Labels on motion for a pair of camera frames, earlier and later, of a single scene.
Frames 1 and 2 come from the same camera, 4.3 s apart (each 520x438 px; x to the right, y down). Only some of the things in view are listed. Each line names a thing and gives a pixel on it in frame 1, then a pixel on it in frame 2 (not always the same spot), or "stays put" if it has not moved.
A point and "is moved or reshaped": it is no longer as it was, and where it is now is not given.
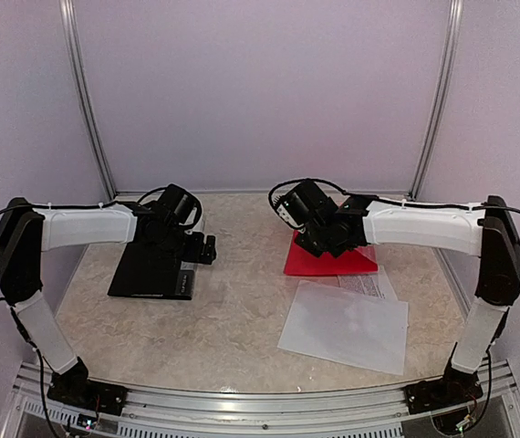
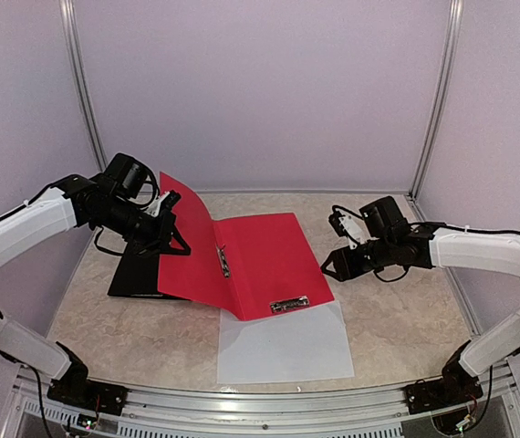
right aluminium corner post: [447, 69] stays put
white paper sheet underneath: [348, 324] to [304, 344]
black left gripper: [195, 253] to [157, 244]
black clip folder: [146, 272] stays put
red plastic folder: [358, 260] is moved or reshaped
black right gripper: [307, 247] to [345, 266]
